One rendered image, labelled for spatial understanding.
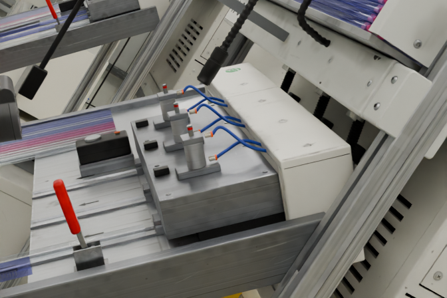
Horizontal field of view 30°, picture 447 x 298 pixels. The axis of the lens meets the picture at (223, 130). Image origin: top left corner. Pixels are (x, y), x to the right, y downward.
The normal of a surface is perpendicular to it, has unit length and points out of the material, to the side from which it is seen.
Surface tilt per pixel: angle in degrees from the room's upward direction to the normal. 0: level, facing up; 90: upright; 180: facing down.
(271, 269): 90
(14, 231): 90
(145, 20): 90
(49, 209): 43
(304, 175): 90
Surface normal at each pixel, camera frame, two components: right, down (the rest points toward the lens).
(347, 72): -0.83, -0.47
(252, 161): -0.17, -0.94
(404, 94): 0.20, 0.26
